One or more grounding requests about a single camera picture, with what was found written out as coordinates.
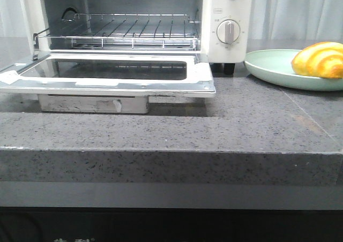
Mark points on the open oven door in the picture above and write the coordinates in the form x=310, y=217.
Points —
x=108, y=82

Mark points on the white toaster oven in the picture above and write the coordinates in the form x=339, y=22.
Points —
x=40, y=14

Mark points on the golden croissant bread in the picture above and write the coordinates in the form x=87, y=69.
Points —
x=323, y=60

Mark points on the white curtain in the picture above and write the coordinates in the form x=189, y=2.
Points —
x=319, y=20

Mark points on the lower oven timer knob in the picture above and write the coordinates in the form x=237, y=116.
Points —
x=228, y=31

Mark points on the light green plate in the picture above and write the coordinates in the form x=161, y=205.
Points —
x=274, y=66

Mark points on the metal wire oven rack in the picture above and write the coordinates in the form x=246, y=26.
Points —
x=119, y=31

